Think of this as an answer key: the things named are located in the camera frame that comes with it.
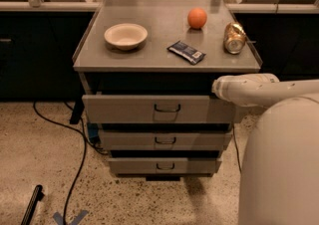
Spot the grey top drawer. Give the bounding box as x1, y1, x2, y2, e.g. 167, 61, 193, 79
83, 95, 236, 123

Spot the grey drawer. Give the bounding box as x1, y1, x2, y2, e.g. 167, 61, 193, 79
109, 158, 221, 175
99, 130, 231, 150
83, 95, 236, 123

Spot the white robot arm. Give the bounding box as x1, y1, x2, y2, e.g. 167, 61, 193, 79
211, 74, 319, 225

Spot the grey metal drawer cabinet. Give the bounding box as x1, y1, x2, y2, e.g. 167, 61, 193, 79
74, 0, 261, 176

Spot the grey middle drawer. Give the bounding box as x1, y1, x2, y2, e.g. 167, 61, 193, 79
99, 130, 231, 150

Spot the grey bottom drawer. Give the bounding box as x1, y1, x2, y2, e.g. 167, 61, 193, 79
109, 158, 221, 175

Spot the blue snack packet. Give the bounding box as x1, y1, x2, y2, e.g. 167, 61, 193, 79
167, 41, 205, 65

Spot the white bowl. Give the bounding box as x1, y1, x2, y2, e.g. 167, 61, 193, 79
104, 23, 148, 51

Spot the blue box behind cabinet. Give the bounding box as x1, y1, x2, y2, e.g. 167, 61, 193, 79
87, 122, 99, 144

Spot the orange fruit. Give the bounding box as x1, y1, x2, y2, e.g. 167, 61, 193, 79
187, 8, 207, 29

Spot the crushed gold soda can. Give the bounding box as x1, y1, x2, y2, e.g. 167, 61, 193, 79
223, 22, 246, 55

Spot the black bar on floor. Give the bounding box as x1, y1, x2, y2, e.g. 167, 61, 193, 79
21, 184, 44, 225

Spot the blue tape cross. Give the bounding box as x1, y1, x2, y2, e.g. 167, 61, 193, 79
51, 209, 90, 225

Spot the black floor cable right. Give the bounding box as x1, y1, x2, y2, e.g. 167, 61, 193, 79
231, 124, 243, 174

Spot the black floor cable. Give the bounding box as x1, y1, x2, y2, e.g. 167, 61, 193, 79
32, 101, 108, 225
231, 124, 243, 174

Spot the black floor cable left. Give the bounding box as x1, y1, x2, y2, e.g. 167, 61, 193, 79
32, 101, 108, 225

